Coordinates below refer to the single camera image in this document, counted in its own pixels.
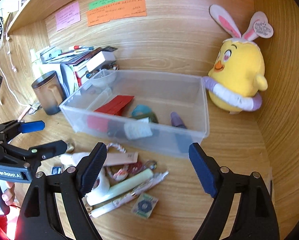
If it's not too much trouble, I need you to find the red bead keychain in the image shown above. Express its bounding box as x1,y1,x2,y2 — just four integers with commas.
128,160,158,175

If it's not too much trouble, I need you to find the red booklet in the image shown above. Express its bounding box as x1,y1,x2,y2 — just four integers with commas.
94,95,135,117

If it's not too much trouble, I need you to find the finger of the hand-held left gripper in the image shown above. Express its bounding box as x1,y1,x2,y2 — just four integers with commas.
4,140,67,168
0,120,45,143

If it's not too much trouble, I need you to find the red soft item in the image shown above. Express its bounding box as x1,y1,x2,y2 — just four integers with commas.
87,116,108,133

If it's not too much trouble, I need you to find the pink sticky note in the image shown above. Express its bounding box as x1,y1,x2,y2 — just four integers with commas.
55,1,80,32

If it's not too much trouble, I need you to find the clear plastic storage box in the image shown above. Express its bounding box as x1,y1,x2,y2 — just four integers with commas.
59,70,210,158

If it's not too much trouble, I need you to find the brown grey mug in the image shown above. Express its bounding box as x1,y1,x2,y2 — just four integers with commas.
31,70,66,115

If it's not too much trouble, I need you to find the small clear bowl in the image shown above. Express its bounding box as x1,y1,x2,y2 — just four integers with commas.
92,70,116,88

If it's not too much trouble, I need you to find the string of glass beads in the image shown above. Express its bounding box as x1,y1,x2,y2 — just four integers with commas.
86,64,119,78

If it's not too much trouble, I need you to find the grey tin box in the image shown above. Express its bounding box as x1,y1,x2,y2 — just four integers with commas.
41,46,63,63

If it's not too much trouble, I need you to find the pink cosmetic tube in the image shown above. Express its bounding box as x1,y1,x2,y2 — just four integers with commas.
59,152,139,166

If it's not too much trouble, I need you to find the red white book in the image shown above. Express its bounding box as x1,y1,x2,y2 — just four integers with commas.
74,65,91,87

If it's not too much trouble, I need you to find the white cardboard box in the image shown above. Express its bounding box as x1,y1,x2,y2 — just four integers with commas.
86,51,116,72

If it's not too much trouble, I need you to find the small square green packet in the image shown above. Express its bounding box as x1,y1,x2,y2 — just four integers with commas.
131,193,158,220

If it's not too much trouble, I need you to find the black cord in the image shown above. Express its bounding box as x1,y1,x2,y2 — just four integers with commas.
0,17,4,53

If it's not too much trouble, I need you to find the white plastic folder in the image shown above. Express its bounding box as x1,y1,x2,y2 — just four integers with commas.
60,64,76,98

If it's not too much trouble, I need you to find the dark green item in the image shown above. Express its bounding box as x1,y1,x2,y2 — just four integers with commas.
139,112,159,124

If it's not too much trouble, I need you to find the light green tube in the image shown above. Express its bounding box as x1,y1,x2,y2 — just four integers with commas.
107,169,153,197

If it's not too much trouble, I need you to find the orange sticky note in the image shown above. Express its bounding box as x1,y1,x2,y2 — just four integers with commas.
86,0,147,27

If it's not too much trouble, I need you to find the white tape roll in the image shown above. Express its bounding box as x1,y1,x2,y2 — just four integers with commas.
86,172,113,205

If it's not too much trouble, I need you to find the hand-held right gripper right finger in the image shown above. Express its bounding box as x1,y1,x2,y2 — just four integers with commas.
188,142,281,240

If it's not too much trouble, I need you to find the white cable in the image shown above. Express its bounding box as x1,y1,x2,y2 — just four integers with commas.
0,10,32,108

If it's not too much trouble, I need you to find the yellow chick plush toy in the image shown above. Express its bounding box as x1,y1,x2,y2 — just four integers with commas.
202,4,275,115

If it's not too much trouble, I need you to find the wooden shelf board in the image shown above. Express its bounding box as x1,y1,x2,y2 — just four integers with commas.
6,0,290,33

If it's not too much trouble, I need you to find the person's left hand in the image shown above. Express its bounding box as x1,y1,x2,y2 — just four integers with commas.
2,181,16,205

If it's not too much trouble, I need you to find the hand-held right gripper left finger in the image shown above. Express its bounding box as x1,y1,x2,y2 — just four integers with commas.
14,142,108,240

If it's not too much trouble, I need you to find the teal item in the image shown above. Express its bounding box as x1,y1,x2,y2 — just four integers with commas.
131,105,152,118

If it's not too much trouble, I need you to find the green sticky note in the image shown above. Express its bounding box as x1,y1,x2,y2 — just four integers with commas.
88,0,129,10

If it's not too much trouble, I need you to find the stack of books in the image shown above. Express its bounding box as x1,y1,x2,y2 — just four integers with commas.
64,46,115,65

